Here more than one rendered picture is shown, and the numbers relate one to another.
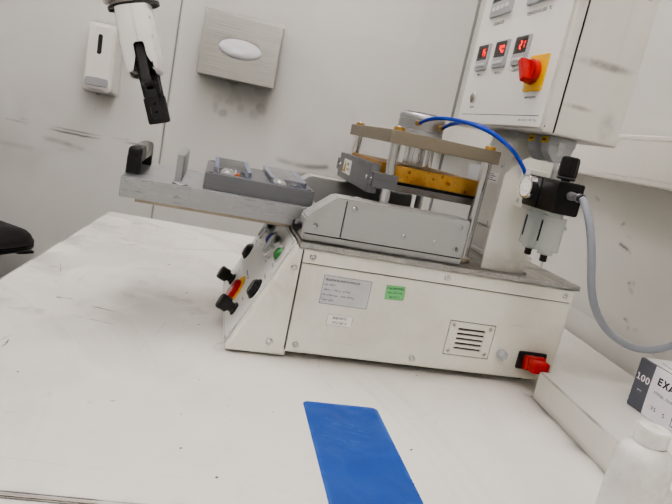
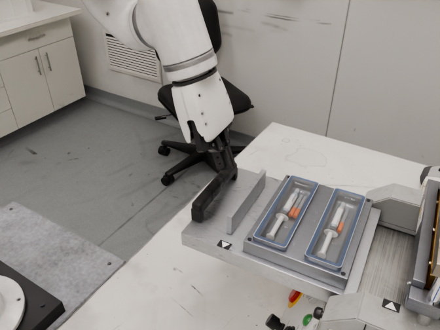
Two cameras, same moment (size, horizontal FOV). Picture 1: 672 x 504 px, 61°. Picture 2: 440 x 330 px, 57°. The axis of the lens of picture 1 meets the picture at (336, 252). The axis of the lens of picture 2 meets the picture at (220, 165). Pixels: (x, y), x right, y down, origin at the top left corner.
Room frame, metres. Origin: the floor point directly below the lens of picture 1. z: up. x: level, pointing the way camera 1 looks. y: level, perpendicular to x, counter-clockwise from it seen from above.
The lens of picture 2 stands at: (0.46, -0.06, 1.46)
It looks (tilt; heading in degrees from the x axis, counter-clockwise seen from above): 35 degrees down; 41
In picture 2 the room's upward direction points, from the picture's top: straight up
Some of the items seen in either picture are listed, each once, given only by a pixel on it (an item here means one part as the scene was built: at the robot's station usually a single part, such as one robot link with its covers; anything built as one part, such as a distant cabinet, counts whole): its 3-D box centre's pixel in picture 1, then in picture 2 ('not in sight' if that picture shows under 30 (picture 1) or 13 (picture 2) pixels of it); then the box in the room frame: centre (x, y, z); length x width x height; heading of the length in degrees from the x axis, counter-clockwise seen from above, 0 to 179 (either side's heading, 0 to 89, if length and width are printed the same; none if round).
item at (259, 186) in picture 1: (256, 181); (311, 224); (0.94, 0.15, 0.98); 0.20 x 0.17 x 0.03; 14
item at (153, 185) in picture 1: (226, 183); (284, 220); (0.93, 0.20, 0.97); 0.30 x 0.22 x 0.08; 104
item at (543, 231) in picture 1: (543, 206); not in sight; (0.82, -0.28, 1.05); 0.15 x 0.05 x 0.15; 14
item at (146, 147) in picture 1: (140, 156); (215, 189); (0.90, 0.33, 0.99); 0.15 x 0.02 x 0.04; 14
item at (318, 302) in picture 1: (382, 289); not in sight; (0.99, -0.09, 0.84); 0.53 x 0.37 x 0.17; 104
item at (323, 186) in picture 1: (346, 199); (435, 217); (1.12, 0.00, 0.96); 0.25 x 0.05 x 0.07; 104
